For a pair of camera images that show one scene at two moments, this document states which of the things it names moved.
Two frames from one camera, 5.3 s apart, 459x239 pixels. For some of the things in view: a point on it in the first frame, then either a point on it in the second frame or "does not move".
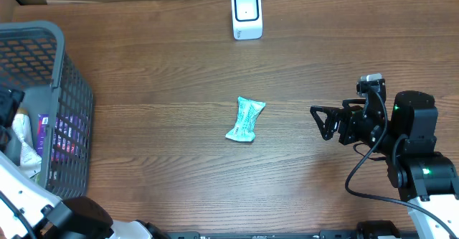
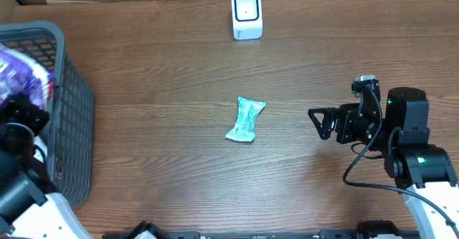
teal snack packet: [248, 111] does not move
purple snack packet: [66, 137] -> [21, 75]
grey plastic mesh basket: [33, 57] does not move
